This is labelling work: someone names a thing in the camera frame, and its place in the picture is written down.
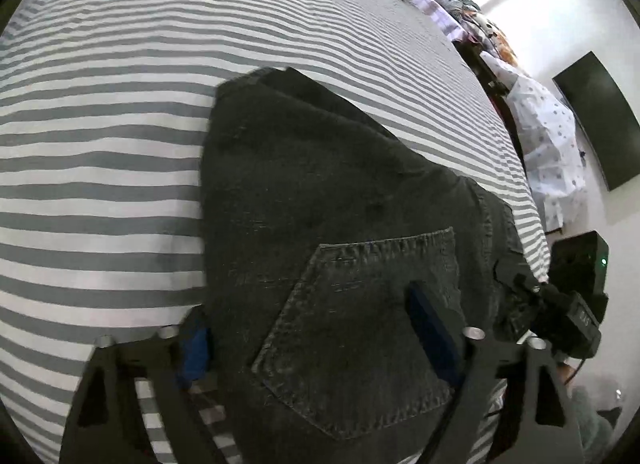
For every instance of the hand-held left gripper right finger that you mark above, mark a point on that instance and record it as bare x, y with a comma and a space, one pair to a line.
432, 336

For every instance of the dark grey denim pants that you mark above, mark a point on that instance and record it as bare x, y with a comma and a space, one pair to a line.
325, 183

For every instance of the grey striped bed sheet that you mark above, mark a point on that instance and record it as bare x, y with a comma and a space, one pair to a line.
100, 143

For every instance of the white spotted garment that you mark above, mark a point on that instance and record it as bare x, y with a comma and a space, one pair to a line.
545, 143

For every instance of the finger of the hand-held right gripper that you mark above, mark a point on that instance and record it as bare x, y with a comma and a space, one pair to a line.
520, 301

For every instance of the pile of mixed clothes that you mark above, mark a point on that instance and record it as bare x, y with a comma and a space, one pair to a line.
470, 18

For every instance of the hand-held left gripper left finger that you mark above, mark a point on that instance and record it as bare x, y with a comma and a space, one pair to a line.
195, 351

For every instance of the black wall television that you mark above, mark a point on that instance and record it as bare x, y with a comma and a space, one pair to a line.
600, 113

